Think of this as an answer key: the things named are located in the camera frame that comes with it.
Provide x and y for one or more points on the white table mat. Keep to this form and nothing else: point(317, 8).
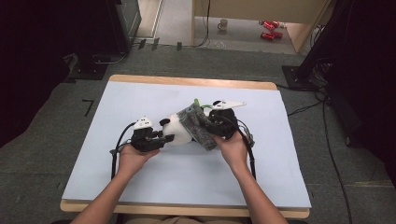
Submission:
point(174, 180)

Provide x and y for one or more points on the wooden table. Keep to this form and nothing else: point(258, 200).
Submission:
point(149, 79)

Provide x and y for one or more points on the panda plush toy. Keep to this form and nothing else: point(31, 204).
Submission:
point(176, 130)

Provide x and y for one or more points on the red can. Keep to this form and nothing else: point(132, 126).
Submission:
point(275, 23)
point(278, 34)
point(269, 25)
point(267, 36)

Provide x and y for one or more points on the black cabinet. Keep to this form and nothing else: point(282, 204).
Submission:
point(124, 25)

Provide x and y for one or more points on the beige mug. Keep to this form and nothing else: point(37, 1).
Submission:
point(222, 25)

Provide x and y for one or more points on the person's right hand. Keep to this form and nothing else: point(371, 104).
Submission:
point(235, 151)

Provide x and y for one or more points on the black tape strip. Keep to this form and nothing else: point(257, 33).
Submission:
point(155, 44)
point(179, 46)
point(142, 44)

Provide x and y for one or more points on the grey fluffy towel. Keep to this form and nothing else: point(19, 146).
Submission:
point(197, 127)

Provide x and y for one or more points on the black stand base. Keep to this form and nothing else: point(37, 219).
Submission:
point(295, 77)
point(88, 70)

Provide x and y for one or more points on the light wooden desk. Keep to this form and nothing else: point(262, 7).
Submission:
point(264, 7)

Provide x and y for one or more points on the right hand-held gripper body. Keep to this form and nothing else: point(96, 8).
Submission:
point(225, 124)

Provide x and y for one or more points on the black corner tape mark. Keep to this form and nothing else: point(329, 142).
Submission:
point(89, 105)

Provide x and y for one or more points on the person's left hand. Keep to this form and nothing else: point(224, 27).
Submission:
point(134, 161)

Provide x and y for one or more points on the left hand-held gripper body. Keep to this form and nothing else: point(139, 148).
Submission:
point(143, 140)

